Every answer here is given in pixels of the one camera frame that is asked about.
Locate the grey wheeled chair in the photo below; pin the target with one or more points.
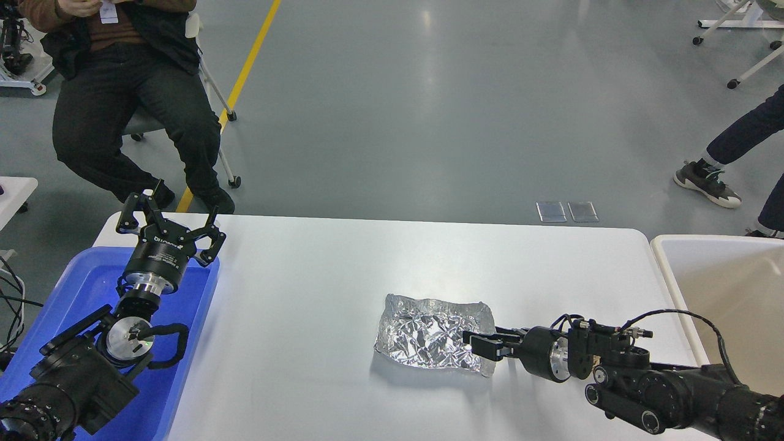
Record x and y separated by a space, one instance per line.
142 122

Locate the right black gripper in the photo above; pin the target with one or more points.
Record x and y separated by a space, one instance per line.
542 351

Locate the right floor metal plate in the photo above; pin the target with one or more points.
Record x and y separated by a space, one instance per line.
583 212

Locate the beige plastic bin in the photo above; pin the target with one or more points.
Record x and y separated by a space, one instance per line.
737 283

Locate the left floor metal plate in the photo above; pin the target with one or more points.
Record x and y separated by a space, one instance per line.
551 212

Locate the white wheeled chair base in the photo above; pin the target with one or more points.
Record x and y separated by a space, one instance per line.
746 15

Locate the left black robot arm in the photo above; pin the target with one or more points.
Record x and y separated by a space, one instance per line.
86 375

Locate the floor metal plate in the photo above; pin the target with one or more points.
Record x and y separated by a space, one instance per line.
583 212
551 212

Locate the seated person in black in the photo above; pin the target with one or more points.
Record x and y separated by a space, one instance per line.
116 56

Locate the standing person dark trousers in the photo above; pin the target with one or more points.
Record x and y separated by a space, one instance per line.
703 175

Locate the equipment cart top left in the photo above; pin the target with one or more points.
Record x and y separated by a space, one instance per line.
25 65

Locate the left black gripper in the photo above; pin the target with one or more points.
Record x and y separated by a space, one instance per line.
156 257

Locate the white side table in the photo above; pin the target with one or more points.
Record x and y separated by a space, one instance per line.
15 192

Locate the aluminium foil tray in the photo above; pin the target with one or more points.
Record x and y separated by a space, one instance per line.
427 333

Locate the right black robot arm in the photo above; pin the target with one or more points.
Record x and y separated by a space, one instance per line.
629 386

